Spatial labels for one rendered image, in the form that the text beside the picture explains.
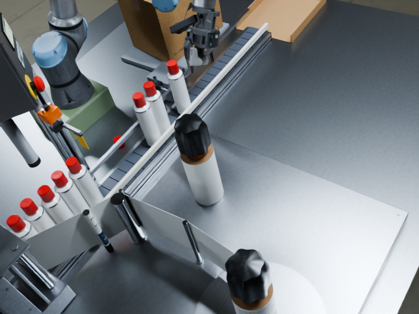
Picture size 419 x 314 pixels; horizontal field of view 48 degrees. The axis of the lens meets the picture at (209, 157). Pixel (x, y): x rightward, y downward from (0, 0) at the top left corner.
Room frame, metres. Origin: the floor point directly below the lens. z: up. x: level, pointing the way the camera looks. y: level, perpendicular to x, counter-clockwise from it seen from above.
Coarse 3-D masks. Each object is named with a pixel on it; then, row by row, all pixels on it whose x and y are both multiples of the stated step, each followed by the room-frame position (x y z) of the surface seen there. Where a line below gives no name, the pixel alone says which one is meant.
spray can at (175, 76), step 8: (168, 64) 1.19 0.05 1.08; (176, 64) 1.19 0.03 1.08; (168, 72) 1.20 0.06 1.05; (176, 72) 1.18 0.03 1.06; (168, 80) 1.19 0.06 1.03; (176, 80) 1.17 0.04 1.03; (184, 80) 1.19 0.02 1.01; (176, 88) 1.17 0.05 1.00; (184, 88) 1.18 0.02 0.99; (176, 96) 1.18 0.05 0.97; (184, 96) 1.18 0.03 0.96; (176, 104) 1.18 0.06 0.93; (184, 104) 1.17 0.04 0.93
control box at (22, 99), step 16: (0, 32) 0.93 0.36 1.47; (0, 48) 0.89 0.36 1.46; (0, 64) 0.88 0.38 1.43; (16, 64) 0.91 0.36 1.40; (0, 80) 0.88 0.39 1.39; (16, 80) 0.88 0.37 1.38; (32, 80) 0.97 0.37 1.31; (0, 96) 0.87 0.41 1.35; (16, 96) 0.88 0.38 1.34; (32, 96) 0.89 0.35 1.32; (0, 112) 0.87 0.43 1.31; (16, 112) 0.88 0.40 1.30
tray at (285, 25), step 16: (256, 0) 1.77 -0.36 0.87; (272, 0) 1.79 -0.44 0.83; (288, 0) 1.76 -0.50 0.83; (304, 0) 1.73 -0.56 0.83; (320, 0) 1.64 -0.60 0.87; (256, 16) 1.70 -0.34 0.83; (272, 16) 1.67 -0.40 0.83; (288, 16) 1.64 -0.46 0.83; (304, 16) 1.62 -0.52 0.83; (272, 32) 1.56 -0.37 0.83; (288, 32) 1.54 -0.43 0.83
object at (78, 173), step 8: (72, 160) 0.89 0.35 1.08; (72, 168) 0.88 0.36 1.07; (80, 168) 0.89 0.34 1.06; (72, 176) 0.88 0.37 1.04; (80, 176) 0.87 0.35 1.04; (88, 176) 0.88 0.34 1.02; (80, 184) 0.87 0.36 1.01; (88, 184) 0.87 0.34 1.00; (80, 192) 0.87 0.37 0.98; (88, 192) 0.87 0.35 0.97; (96, 192) 0.88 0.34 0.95; (88, 200) 0.87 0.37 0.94; (96, 200) 0.87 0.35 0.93
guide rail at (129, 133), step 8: (248, 8) 1.58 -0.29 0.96; (240, 16) 1.54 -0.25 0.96; (232, 24) 1.50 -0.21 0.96; (224, 32) 1.46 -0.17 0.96; (168, 88) 1.23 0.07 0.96; (136, 128) 1.09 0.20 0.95; (128, 136) 1.07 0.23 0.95; (120, 144) 1.04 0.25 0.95; (112, 152) 1.02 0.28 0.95; (104, 160) 0.99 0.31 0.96; (96, 168) 0.97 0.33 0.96
